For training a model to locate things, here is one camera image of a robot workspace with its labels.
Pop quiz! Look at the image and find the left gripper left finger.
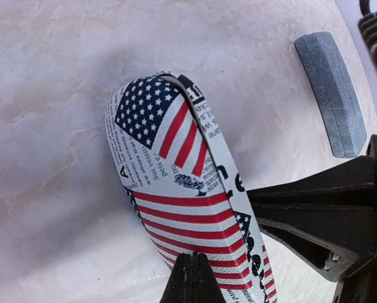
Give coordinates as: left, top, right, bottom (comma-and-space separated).
159, 253, 194, 303

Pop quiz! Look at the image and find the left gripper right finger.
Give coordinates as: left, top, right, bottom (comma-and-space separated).
194, 252, 226, 303

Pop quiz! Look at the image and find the newspaper print glasses case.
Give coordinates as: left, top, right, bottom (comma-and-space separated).
105, 72, 277, 302

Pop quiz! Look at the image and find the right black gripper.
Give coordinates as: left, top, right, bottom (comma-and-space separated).
247, 135, 377, 302

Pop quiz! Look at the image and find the blue-grey hard glasses case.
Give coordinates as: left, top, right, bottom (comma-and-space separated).
294, 32, 367, 158

